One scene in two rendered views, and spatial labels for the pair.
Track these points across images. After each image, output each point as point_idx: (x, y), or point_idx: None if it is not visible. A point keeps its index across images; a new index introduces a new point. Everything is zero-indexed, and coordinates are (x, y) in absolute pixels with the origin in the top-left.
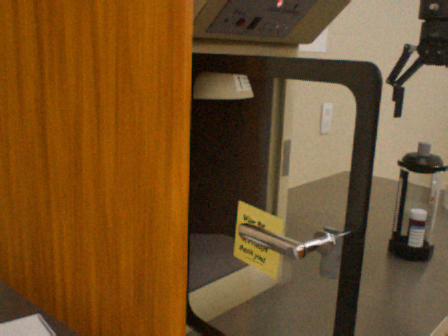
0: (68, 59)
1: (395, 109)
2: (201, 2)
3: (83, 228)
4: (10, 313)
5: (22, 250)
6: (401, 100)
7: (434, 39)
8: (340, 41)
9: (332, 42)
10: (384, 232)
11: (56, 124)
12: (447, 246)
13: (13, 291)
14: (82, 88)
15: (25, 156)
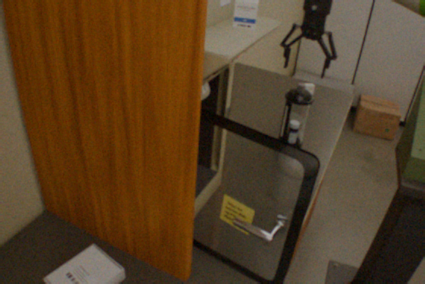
0: (99, 106)
1: (284, 63)
2: None
3: (118, 200)
4: (68, 238)
5: (65, 200)
6: (288, 56)
7: (313, 26)
8: None
9: None
10: (271, 127)
11: (91, 140)
12: (308, 137)
13: (61, 219)
14: (113, 127)
15: (63, 150)
